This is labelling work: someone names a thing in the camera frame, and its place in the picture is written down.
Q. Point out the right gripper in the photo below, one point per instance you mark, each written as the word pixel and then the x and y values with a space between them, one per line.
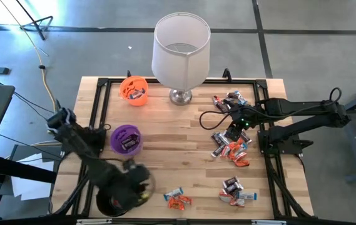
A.
pixel 247 116

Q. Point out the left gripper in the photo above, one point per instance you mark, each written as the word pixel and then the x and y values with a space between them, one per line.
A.
pixel 127 184

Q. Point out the orange candy pack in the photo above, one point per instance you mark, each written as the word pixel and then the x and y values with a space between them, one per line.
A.
pixel 238 155
pixel 175 204
pixel 116 204
pixel 185 200
pixel 234 147
pixel 242 162

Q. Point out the orange white candy bar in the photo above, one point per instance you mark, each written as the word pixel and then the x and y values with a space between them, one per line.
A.
pixel 226 151
pixel 237 202
pixel 225 197

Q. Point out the black plastic bucket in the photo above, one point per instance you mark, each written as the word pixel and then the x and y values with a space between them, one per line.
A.
pixel 105 206

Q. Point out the purple plastic bucket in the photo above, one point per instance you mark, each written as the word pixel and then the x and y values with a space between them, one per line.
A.
pixel 116 147

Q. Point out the white shade silver table lamp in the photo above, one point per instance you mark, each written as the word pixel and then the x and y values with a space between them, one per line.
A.
pixel 181 68

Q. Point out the orange pumpkin bucket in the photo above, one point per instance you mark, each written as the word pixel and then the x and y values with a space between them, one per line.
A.
pixel 140 102

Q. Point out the white paper sheets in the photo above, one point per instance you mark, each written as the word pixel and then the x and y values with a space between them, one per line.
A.
pixel 30 190

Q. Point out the black crossbar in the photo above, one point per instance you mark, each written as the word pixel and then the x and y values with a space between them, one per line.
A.
pixel 15 170

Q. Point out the small grey rod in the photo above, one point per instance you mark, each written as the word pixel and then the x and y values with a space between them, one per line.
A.
pixel 43 52

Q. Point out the black metal stand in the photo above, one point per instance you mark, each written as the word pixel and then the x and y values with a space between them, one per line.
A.
pixel 30 19

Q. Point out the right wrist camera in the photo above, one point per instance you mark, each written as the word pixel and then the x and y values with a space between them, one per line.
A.
pixel 236 111

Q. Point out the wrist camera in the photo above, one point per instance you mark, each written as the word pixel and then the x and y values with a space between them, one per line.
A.
pixel 129 165
pixel 236 111

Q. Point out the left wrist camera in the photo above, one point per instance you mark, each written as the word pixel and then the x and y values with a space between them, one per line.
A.
pixel 129 165

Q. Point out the black aluminium table frame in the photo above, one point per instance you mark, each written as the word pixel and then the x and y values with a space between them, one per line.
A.
pixel 243 82

